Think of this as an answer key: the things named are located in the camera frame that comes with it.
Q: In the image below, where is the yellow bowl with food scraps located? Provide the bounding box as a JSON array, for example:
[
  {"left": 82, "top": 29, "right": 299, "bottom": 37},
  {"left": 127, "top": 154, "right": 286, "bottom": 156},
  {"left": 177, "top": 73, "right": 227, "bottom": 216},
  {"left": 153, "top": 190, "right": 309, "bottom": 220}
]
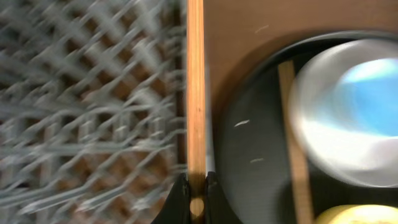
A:
[{"left": 315, "top": 205, "right": 397, "bottom": 224}]

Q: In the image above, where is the grey dishwasher rack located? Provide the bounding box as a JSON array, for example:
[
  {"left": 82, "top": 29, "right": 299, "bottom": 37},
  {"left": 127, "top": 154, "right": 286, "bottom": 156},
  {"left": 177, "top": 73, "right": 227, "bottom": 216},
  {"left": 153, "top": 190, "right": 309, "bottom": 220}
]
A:
[{"left": 1, "top": 0, "right": 186, "bottom": 223}]

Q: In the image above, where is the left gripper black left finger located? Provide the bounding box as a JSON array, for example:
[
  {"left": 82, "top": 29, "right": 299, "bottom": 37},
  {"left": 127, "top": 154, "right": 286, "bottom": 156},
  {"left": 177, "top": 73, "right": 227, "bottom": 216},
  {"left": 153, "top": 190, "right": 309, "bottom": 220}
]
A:
[{"left": 151, "top": 174, "right": 190, "bottom": 224}]

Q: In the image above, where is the wooden chopstick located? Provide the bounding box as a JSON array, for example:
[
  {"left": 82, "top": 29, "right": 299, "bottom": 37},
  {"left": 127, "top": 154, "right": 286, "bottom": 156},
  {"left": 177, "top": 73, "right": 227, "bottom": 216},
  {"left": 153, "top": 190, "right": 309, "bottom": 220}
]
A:
[
  {"left": 278, "top": 60, "right": 314, "bottom": 224},
  {"left": 186, "top": 0, "right": 206, "bottom": 224}
]

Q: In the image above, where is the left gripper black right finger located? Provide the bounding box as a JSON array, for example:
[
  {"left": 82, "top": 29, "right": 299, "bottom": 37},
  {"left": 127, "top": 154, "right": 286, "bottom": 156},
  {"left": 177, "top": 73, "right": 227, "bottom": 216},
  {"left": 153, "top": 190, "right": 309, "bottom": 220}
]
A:
[{"left": 205, "top": 172, "right": 242, "bottom": 224}]

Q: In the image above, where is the round black tray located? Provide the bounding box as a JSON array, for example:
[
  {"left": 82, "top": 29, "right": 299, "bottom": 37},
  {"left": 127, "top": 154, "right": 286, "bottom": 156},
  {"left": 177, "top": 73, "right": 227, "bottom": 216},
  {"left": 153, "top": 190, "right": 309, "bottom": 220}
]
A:
[{"left": 214, "top": 30, "right": 397, "bottom": 223}]

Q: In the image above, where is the light blue plastic cup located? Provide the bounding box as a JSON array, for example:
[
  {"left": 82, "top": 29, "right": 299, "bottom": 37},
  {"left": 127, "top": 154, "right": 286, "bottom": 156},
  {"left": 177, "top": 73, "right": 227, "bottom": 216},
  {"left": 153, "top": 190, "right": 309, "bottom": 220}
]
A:
[{"left": 289, "top": 39, "right": 397, "bottom": 188}]

